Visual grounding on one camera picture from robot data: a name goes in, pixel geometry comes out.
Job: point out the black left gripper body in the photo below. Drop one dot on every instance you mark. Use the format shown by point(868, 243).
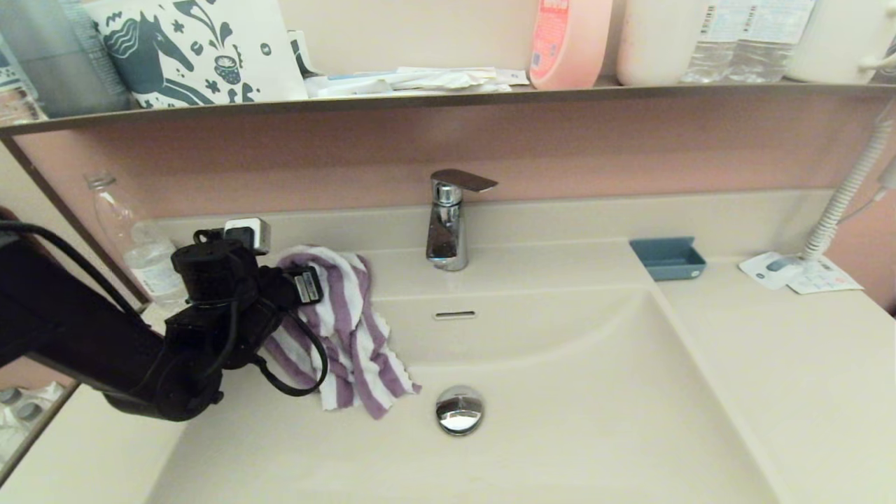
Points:
point(297, 287)

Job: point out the purple white striped towel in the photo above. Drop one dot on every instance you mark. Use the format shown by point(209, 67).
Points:
point(350, 329)

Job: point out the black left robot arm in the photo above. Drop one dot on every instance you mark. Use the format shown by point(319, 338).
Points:
point(77, 336)

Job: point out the chrome faucet spout body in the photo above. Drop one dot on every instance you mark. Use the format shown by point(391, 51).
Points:
point(446, 238)

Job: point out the chrome sink drain stopper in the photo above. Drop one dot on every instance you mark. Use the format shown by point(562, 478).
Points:
point(460, 416)

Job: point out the beige sink basin countertop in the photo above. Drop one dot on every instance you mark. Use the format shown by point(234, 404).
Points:
point(595, 420)

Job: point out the clear plastic water bottle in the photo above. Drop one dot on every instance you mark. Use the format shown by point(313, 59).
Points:
point(150, 269)

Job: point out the flat white packet blue edge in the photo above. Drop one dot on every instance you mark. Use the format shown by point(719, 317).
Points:
point(348, 85)

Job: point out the crumpled white wrapper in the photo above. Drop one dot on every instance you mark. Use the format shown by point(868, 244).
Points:
point(446, 77)

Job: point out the small white sachet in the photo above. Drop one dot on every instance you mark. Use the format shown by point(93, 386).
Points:
point(512, 75)

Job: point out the plastic wrapped bottle pack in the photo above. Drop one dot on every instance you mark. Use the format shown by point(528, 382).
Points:
point(21, 420)

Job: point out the grey translucent container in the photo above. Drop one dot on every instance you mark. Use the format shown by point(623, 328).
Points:
point(63, 56)

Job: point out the small printed box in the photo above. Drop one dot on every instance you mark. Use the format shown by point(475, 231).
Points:
point(12, 94)

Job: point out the blue plastic soap dish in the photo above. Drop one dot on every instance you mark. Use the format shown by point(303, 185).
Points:
point(667, 260)

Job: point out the white round jar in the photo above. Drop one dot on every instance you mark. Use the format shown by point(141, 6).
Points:
point(654, 42)

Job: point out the white rounded packet teal patch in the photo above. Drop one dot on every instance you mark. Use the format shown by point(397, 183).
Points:
point(766, 271)

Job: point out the clear water bottle barcode label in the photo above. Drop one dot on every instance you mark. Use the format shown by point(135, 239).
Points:
point(721, 42)
point(777, 42)

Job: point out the printed paper card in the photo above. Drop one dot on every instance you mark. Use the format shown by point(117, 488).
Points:
point(831, 280)

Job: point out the white ribbed container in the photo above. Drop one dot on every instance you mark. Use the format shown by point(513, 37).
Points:
point(843, 35)

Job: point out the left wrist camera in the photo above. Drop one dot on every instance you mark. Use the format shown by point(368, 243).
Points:
point(250, 234)

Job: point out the brown wall shelf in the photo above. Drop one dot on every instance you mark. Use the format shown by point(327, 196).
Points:
point(280, 106)

